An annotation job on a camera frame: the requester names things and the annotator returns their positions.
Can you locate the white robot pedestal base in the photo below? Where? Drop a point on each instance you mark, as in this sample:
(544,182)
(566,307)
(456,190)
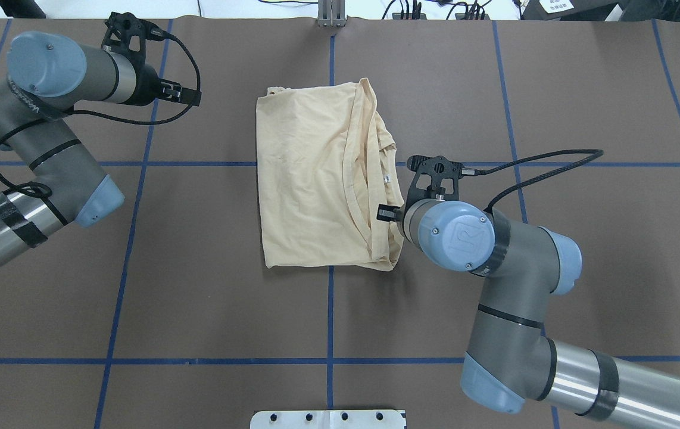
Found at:
(344,418)

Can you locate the black box white label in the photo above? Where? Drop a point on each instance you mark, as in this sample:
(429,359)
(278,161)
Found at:
(567,10)

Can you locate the aluminium frame post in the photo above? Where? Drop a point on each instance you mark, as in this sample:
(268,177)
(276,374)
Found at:
(331,13)

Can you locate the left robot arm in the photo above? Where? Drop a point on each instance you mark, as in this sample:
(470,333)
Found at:
(50,177)

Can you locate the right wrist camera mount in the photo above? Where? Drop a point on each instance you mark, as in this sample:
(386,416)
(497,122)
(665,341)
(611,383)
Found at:
(444,175)

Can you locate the cream long-sleeve printed shirt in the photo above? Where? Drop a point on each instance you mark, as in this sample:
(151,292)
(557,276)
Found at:
(325,160)

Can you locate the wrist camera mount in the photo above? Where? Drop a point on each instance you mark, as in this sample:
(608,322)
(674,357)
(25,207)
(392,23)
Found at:
(126,35)
(444,175)

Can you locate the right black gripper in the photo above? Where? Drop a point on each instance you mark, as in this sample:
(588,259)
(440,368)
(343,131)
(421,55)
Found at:
(387,213)

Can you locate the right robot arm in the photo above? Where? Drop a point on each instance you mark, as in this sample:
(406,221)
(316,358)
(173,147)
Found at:
(508,360)

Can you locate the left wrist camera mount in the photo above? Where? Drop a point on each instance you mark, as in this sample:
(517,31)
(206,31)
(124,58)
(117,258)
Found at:
(126,35)

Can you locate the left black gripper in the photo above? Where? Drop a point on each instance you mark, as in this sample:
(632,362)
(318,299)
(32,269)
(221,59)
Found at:
(147,86)

